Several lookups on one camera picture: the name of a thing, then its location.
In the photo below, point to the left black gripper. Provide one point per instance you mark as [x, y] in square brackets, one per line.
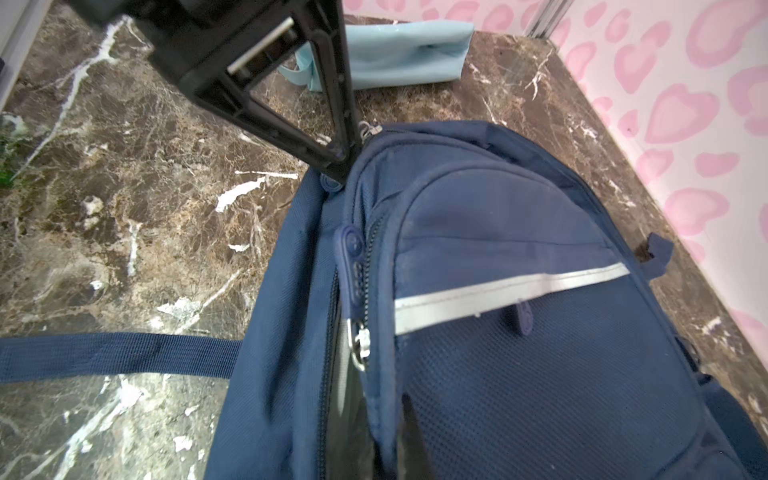
[217, 52]

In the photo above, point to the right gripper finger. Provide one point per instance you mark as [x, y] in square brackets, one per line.
[413, 460]

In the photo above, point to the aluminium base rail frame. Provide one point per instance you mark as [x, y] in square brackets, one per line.
[20, 23]

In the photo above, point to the navy blue student backpack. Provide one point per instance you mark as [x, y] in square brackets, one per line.
[465, 266]

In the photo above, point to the light teal pencil pouch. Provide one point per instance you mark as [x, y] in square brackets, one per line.
[394, 55]

